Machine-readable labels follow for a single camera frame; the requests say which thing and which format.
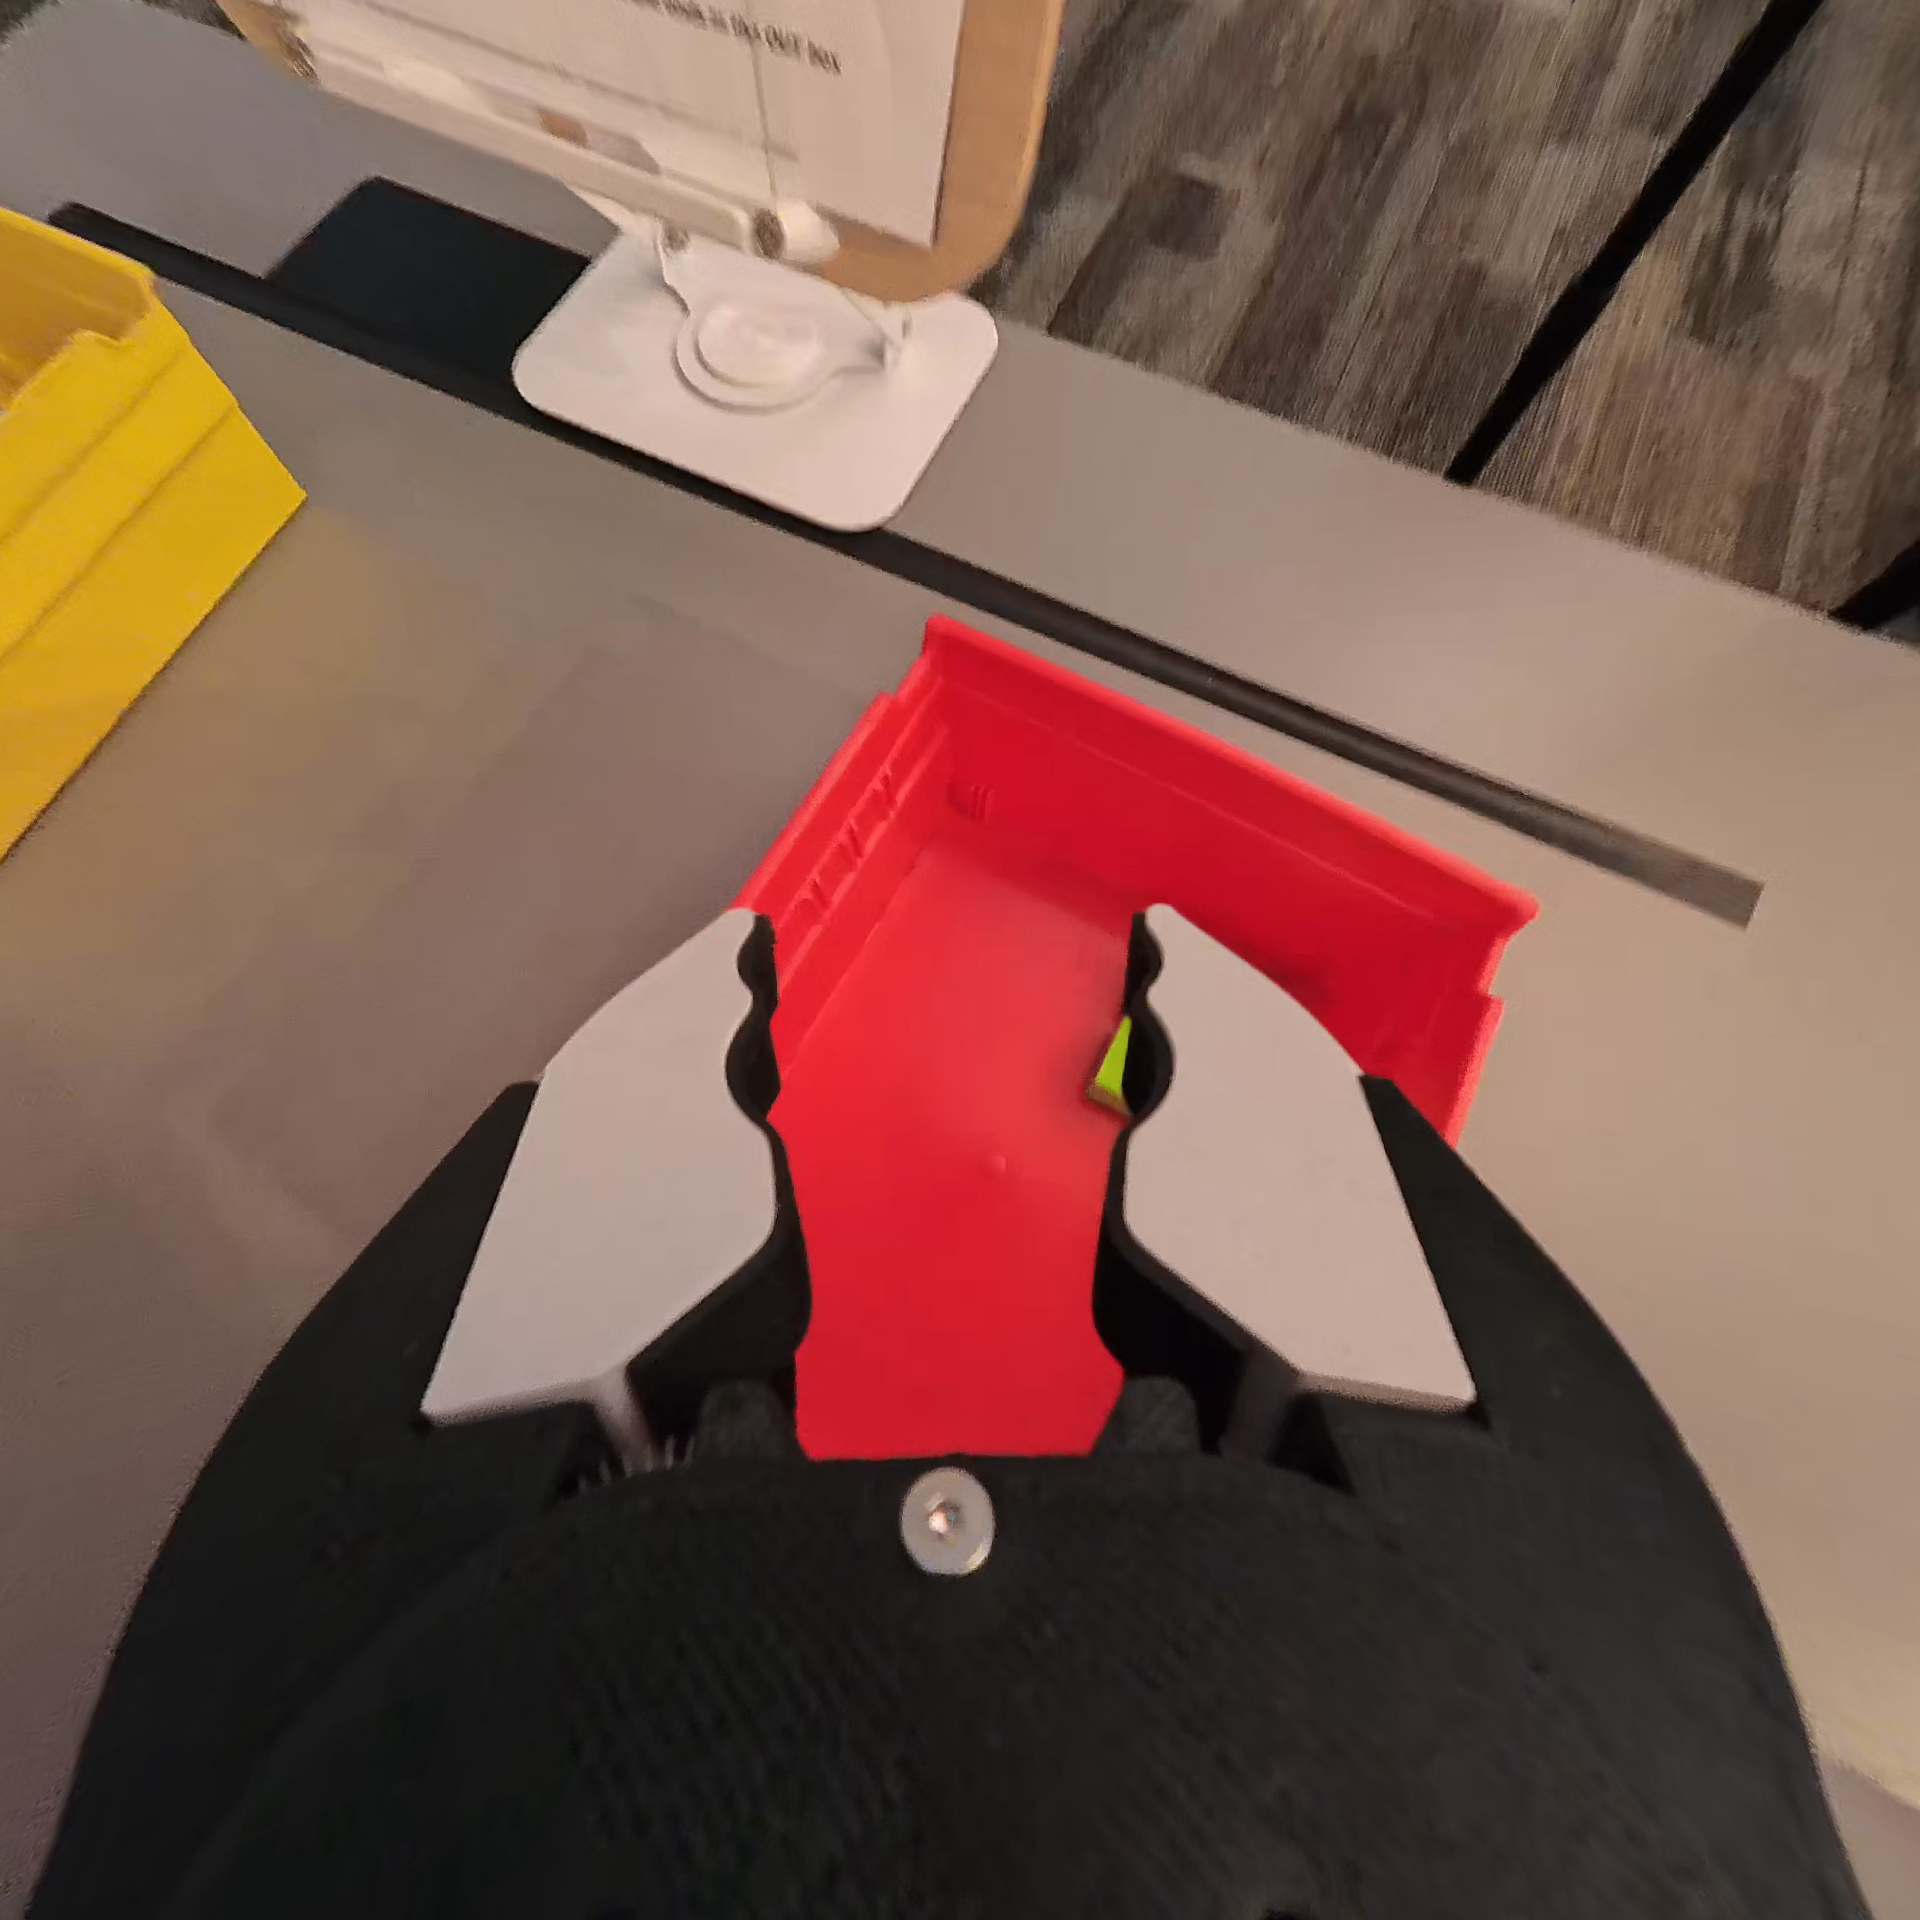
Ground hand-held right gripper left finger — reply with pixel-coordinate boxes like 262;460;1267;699
421;907;807;1423

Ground yellow plastic bin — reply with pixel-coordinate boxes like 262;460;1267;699
0;206;306;861

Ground red plastic bin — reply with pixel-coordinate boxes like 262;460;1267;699
733;615;1542;1460

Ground black flat pad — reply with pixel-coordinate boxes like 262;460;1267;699
266;175;597;320

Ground white board stand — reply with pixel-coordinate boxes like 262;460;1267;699
511;183;1004;531

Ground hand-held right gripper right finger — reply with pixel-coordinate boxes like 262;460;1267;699
1094;904;1478;1416

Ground printed instruction sheet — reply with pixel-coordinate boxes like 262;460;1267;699
279;0;972;253

